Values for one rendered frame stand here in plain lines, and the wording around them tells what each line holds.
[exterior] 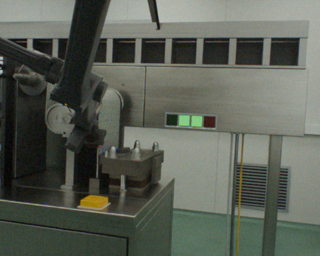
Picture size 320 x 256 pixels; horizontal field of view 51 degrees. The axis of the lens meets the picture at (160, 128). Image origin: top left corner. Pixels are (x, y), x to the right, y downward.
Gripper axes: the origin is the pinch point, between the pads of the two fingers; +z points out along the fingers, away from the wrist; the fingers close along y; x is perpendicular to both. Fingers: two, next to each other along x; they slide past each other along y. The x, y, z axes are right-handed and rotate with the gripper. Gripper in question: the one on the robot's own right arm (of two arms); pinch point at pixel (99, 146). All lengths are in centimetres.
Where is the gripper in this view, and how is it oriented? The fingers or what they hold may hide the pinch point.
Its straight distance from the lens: 140.1
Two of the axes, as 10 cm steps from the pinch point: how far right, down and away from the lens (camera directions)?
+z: 1.8, 4.7, 8.7
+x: 1.6, -8.8, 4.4
